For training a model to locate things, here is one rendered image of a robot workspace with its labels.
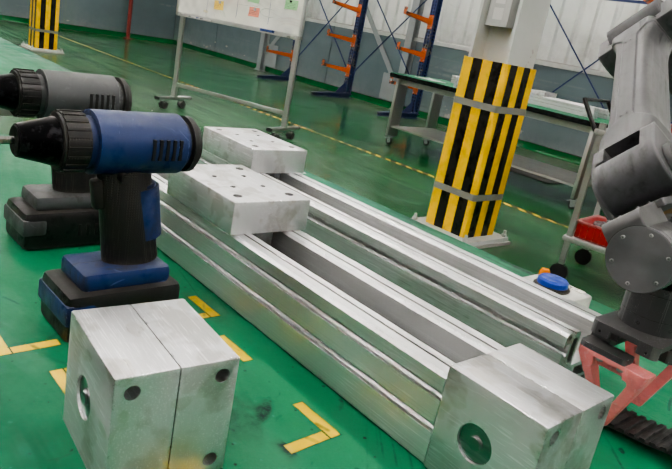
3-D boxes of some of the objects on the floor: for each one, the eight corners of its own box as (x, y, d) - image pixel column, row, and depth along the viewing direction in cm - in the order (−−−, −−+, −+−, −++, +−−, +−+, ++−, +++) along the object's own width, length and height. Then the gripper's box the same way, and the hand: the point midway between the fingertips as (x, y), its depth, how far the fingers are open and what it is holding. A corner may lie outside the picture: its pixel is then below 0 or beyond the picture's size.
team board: (151, 107, 661) (173, -97, 607) (184, 106, 704) (207, -84, 650) (271, 142, 599) (307, -82, 545) (299, 139, 642) (335, -69, 588)
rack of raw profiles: (255, 77, 1186) (273, -49, 1126) (293, 81, 1247) (312, -38, 1186) (379, 116, 960) (411, -39, 899) (418, 119, 1021) (450, -26, 960)
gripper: (677, 294, 55) (621, 449, 59) (727, 279, 63) (674, 415, 67) (603, 264, 59) (556, 409, 64) (658, 253, 67) (613, 382, 72)
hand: (619, 405), depth 65 cm, fingers open, 8 cm apart
